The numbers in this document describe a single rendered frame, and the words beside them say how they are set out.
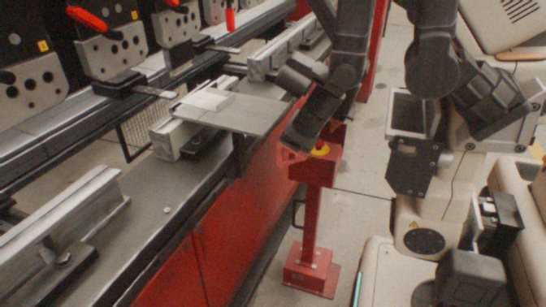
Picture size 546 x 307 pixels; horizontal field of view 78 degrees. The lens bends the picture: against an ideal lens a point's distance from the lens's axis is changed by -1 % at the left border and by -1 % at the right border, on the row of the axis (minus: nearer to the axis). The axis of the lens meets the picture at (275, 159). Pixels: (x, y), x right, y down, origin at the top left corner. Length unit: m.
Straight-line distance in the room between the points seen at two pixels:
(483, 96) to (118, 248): 0.72
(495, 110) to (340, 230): 1.44
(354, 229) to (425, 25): 1.52
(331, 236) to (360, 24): 1.47
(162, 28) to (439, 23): 0.56
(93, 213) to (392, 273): 1.10
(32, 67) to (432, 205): 0.85
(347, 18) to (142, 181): 0.63
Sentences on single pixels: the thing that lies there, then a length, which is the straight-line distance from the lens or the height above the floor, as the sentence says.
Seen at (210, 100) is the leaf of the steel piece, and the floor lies 1.00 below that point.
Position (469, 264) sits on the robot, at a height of 0.75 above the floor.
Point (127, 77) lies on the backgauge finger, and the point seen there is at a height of 1.03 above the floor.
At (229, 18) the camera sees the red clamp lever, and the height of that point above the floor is 1.19.
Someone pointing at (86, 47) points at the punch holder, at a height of 1.24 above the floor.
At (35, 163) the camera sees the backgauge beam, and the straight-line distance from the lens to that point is 1.03.
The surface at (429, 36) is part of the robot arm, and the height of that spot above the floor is 1.29.
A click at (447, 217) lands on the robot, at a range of 0.94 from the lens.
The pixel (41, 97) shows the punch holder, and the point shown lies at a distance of 0.65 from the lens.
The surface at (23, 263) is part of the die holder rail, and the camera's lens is 0.76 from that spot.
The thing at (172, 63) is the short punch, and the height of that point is 1.12.
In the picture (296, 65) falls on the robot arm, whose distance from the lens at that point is 0.61.
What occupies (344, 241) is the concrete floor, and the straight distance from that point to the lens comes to 1.89.
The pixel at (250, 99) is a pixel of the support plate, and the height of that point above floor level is 1.00.
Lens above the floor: 1.44
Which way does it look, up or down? 37 degrees down
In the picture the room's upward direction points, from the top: straight up
